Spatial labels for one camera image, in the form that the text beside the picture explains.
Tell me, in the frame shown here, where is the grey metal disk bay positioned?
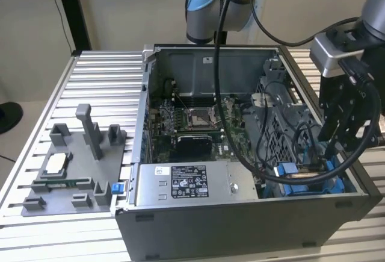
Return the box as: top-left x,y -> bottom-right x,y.
242,90 -> 329,170

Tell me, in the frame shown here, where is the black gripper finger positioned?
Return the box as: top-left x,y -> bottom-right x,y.
336,116 -> 373,152
317,112 -> 343,158

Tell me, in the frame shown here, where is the thin black camera cable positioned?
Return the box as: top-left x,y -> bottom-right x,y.
250,0 -> 361,48

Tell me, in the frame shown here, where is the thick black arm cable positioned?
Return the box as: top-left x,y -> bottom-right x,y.
213,0 -> 380,184

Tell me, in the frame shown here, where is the thin metal locking lever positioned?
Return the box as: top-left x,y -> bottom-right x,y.
176,94 -> 194,111

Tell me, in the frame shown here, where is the black graphics card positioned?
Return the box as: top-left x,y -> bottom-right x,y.
176,134 -> 213,157

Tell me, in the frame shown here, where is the black open PC case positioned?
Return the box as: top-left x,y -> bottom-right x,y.
114,43 -> 383,261

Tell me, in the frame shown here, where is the hard disk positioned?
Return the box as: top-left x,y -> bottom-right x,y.
274,158 -> 346,198

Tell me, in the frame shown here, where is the black round stand base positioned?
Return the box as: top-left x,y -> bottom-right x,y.
0,101 -> 24,134

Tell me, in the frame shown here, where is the CPU socket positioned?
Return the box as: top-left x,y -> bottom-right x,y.
187,107 -> 218,129

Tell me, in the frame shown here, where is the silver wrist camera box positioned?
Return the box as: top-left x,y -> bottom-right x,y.
309,31 -> 367,78

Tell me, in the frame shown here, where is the black frame post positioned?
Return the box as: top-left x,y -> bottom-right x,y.
52,0 -> 93,53

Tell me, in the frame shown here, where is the metal socket cover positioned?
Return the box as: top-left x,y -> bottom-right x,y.
211,104 -> 224,125

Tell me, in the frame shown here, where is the silver CPU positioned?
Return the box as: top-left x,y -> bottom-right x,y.
43,154 -> 69,175

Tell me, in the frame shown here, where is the grey parts rack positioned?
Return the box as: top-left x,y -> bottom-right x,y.
21,103 -> 128,217

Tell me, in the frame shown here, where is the black disk wire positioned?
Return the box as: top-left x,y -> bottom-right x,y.
295,121 -> 327,168
257,81 -> 301,167

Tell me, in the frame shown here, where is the green RAM stick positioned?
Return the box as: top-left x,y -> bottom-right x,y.
33,178 -> 91,189

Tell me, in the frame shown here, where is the silver power supply unit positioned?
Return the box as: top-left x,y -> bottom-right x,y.
131,162 -> 260,208

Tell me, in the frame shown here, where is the green Dell motherboard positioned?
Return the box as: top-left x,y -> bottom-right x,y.
148,92 -> 243,165

